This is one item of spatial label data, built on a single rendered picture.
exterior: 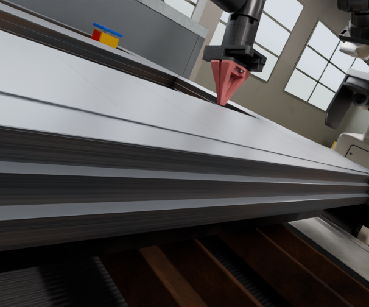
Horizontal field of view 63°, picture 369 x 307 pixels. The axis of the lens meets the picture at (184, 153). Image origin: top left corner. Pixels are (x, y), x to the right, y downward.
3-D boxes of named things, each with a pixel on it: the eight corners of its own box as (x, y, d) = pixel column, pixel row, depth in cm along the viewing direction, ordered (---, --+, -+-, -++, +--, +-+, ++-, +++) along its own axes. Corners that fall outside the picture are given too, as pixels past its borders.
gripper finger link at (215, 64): (230, 104, 50) (246, 48, 49) (200, 98, 55) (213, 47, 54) (251, 112, 55) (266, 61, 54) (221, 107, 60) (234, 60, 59)
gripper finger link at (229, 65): (219, 102, 52) (234, 48, 51) (190, 97, 57) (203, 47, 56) (241, 111, 57) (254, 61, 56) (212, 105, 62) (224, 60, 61)
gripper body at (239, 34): (246, 56, 49) (258, 10, 49) (201, 55, 56) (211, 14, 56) (265, 68, 54) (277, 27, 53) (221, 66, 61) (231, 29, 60)
